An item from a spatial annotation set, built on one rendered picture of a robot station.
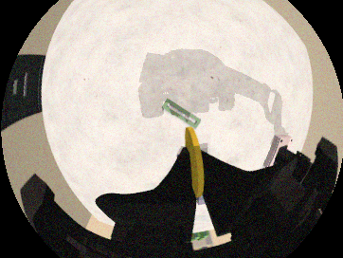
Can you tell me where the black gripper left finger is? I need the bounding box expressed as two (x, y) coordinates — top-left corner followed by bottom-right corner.
(95, 147), (197, 244)

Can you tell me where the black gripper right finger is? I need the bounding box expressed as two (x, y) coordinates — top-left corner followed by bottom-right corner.
(201, 151), (298, 237)

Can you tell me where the gold coin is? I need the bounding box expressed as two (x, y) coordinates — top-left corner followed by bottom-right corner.
(184, 126), (205, 197)

